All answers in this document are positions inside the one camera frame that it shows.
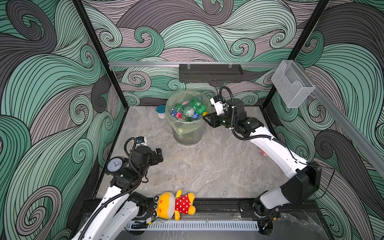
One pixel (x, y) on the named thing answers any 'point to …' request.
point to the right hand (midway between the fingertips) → (206, 116)
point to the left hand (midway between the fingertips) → (154, 150)
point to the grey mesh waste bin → (186, 112)
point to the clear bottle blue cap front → (177, 113)
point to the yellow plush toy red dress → (169, 205)
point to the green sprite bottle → (198, 107)
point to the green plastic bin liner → (174, 100)
